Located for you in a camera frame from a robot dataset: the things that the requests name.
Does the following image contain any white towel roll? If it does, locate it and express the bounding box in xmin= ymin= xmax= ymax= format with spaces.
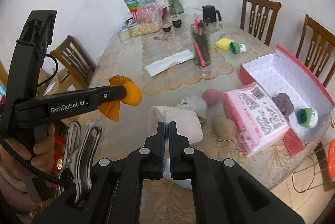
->
xmin=148 ymin=106 xmax=203 ymax=145

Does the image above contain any person's left hand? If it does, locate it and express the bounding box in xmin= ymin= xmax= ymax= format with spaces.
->
xmin=6 ymin=124 xmax=56 ymax=172

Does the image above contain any beige plush mushroom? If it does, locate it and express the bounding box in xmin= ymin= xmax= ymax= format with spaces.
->
xmin=211 ymin=117 xmax=237 ymax=140

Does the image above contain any pink sponge ball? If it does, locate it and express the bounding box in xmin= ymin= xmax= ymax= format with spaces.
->
xmin=202 ymin=89 xmax=223 ymax=105

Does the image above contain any left side wooden chair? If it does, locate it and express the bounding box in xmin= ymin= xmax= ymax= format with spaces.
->
xmin=50 ymin=35 xmax=96 ymax=89

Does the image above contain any wooden chair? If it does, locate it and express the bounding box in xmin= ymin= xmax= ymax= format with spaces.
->
xmin=50 ymin=35 xmax=96 ymax=89
xmin=295 ymin=14 xmax=334 ymax=87
xmin=240 ymin=0 xmax=282 ymax=46

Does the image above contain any metal spring clamp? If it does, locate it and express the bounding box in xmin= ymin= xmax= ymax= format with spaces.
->
xmin=60 ymin=120 xmax=102 ymax=206

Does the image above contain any pink tissue pack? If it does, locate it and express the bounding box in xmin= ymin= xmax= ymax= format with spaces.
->
xmin=223 ymin=82 xmax=291 ymax=157

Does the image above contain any folded white paper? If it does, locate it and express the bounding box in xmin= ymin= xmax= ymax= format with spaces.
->
xmin=145 ymin=50 xmax=193 ymax=77

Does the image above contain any purple knitted item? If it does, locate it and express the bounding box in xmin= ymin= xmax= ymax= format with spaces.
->
xmin=272 ymin=92 xmax=294 ymax=117

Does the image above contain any yellow sponge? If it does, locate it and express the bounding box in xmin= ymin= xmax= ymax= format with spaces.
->
xmin=215 ymin=38 xmax=233 ymax=51

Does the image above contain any clear jar of pencils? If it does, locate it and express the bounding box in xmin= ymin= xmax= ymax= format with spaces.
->
xmin=190 ymin=17 xmax=211 ymax=67

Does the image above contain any dark tea cup left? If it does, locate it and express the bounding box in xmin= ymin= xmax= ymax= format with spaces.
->
xmin=161 ymin=23 xmax=172 ymax=32

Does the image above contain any green white roll in box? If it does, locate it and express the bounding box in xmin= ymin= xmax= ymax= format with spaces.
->
xmin=296 ymin=108 xmax=318 ymax=128

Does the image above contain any red cardboard box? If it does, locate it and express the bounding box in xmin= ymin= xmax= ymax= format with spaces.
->
xmin=238 ymin=46 xmax=334 ymax=157

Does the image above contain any black mug with lid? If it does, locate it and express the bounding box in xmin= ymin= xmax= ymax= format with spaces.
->
xmin=202 ymin=5 xmax=222 ymax=23

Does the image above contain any orange plastic stool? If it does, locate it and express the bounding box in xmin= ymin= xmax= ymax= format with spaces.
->
xmin=292 ymin=138 xmax=335 ymax=193

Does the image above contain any plastic bag of beans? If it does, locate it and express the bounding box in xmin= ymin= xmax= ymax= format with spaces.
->
xmin=132 ymin=0 xmax=162 ymax=37

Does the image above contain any colourful snack package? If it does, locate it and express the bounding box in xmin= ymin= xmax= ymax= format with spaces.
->
xmin=124 ymin=0 xmax=139 ymax=21

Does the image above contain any far wooden chair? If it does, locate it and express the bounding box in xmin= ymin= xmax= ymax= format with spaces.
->
xmin=240 ymin=0 xmax=282 ymax=46

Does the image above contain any near wooden chair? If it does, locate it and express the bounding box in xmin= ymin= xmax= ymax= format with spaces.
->
xmin=295 ymin=14 xmax=334 ymax=87

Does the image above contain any white drawstring pouch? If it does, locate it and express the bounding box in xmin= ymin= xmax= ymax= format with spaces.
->
xmin=175 ymin=96 xmax=208 ymax=118

